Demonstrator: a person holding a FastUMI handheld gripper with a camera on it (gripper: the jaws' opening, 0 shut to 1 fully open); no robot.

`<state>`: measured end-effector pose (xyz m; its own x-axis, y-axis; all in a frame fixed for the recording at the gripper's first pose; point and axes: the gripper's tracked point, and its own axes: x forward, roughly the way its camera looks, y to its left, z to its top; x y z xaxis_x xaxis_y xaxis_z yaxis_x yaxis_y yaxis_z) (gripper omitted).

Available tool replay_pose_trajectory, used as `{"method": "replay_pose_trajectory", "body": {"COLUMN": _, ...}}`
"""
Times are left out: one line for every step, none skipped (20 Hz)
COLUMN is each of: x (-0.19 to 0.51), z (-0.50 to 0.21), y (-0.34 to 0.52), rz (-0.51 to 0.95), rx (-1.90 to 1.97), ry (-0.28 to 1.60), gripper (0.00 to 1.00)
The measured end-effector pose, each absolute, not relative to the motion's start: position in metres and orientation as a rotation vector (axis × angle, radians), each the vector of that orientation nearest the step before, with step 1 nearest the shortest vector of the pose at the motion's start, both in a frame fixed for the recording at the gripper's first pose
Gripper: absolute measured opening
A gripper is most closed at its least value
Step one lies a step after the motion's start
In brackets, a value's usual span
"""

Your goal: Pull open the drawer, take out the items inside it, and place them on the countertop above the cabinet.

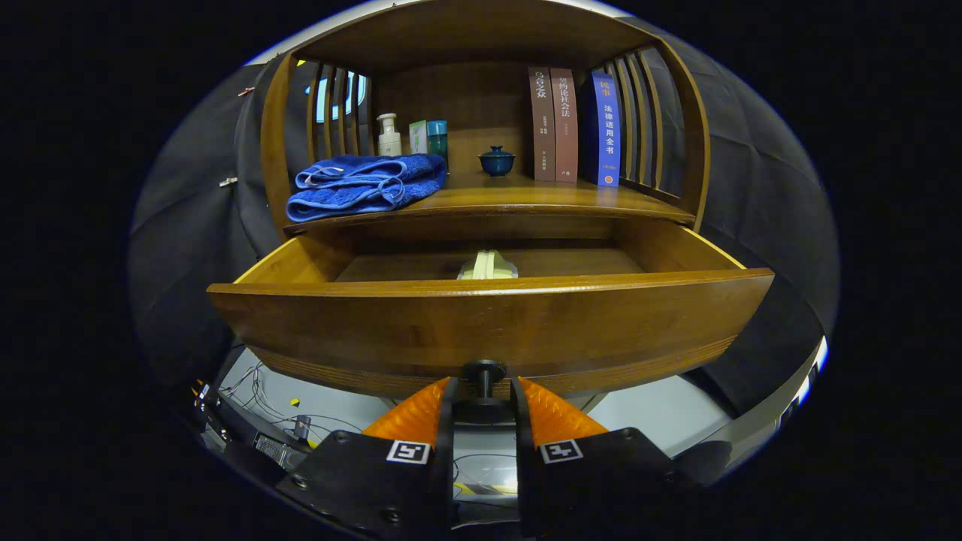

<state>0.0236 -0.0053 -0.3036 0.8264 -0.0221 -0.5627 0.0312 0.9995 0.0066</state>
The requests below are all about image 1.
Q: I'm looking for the blue book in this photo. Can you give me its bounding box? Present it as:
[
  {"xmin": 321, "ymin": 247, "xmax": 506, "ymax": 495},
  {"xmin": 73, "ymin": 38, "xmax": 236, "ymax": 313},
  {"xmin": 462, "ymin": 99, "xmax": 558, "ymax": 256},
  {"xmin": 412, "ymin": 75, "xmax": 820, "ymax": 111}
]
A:
[{"xmin": 582, "ymin": 69, "xmax": 622, "ymax": 188}]

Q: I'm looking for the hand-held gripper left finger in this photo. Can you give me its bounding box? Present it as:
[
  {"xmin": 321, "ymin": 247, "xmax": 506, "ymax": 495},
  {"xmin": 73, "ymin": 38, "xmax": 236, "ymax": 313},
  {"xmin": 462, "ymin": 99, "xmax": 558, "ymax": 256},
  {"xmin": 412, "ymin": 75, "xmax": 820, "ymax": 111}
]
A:
[{"xmin": 277, "ymin": 377, "xmax": 458, "ymax": 539}]

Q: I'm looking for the white pump bottle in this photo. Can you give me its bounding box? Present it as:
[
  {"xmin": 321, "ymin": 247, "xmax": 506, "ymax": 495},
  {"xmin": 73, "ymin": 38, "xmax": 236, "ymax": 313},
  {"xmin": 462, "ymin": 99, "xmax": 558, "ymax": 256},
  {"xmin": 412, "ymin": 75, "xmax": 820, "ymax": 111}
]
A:
[{"xmin": 377, "ymin": 113, "xmax": 403, "ymax": 157}]

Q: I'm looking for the dark blue lidded teacup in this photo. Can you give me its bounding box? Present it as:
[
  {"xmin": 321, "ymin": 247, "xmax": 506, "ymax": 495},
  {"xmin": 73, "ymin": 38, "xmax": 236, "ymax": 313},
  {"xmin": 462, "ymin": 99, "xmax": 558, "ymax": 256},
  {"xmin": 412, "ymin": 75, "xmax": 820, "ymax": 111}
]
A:
[{"xmin": 479, "ymin": 146, "xmax": 517, "ymax": 177}]

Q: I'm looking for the wooden countertop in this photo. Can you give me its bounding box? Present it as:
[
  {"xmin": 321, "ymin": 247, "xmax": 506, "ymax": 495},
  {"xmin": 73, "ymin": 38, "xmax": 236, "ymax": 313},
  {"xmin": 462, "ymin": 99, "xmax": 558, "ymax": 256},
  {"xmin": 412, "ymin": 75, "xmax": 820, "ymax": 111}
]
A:
[{"xmin": 286, "ymin": 169, "xmax": 696, "ymax": 234}]

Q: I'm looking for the dark brown book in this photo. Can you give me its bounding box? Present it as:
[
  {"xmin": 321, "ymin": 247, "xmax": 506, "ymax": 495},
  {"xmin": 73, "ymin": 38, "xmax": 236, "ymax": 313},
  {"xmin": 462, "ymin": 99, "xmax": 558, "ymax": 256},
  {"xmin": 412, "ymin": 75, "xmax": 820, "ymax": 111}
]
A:
[{"xmin": 528, "ymin": 66, "xmax": 557, "ymax": 182}]

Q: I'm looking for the wooden drawer with black knob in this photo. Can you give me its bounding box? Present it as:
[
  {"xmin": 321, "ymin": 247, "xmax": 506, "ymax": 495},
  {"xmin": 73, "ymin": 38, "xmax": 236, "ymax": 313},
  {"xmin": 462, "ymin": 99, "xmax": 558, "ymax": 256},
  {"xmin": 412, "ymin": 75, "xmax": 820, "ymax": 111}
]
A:
[{"xmin": 207, "ymin": 222, "xmax": 775, "ymax": 425}]

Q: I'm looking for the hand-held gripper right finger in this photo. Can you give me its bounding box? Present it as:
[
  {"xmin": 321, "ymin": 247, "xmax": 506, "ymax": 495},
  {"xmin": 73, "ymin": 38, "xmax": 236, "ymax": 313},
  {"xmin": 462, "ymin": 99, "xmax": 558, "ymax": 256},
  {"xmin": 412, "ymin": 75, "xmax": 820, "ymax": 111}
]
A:
[{"xmin": 511, "ymin": 377, "xmax": 681, "ymax": 539}]

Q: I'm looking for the black electronic box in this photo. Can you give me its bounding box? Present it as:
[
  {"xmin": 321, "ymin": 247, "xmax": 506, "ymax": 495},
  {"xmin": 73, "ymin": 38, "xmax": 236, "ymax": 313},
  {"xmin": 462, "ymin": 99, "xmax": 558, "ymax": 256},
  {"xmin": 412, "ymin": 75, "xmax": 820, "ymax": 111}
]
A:
[{"xmin": 252, "ymin": 432, "xmax": 313, "ymax": 473}]

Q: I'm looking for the reddish brown book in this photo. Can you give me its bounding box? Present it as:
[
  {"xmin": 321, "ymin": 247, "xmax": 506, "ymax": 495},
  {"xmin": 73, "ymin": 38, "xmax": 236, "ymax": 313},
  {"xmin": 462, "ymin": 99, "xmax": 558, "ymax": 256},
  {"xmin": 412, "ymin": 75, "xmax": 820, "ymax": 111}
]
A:
[{"xmin": 550, "ymin": 68, "xmax": 579, "ymax": 183}]

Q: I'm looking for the folded blue towel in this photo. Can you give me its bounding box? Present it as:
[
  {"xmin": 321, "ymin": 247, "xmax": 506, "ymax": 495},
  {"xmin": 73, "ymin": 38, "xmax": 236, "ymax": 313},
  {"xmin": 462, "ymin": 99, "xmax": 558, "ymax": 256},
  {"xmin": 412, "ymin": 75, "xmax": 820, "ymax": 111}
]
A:
[{"xmin": 286, "ymin": 154, "xmax": 449, "ymax": 224}]

